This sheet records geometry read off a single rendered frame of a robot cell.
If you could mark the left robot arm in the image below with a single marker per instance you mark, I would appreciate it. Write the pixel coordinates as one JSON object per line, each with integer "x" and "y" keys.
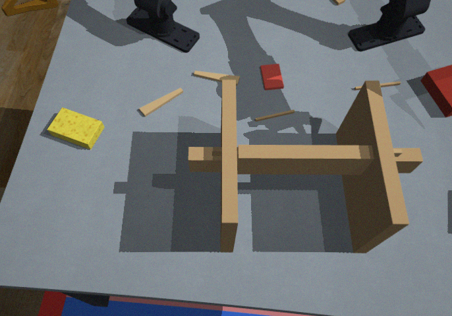
{"x": 387, "y": 29}

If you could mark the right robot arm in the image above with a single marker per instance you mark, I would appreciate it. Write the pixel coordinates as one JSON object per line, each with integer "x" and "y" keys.
{"x": 161, "y": 25}

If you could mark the red rectangular block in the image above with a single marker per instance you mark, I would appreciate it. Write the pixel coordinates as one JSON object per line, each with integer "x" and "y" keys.
{"x": 438, "y": 83}
{"x": 272, "y": 78}

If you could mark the yellow sponge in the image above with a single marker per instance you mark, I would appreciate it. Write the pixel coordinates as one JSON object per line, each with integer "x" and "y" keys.
{"x": 76, "y": 128}

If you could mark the tan wooden rail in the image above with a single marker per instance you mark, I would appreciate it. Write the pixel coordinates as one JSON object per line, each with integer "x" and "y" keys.
{"x": 298, "y": 159}

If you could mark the tan wooden board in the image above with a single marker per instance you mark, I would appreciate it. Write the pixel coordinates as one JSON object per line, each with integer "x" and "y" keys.
{"x": 375, "y": 204}
{"x": 229, "y": 188}

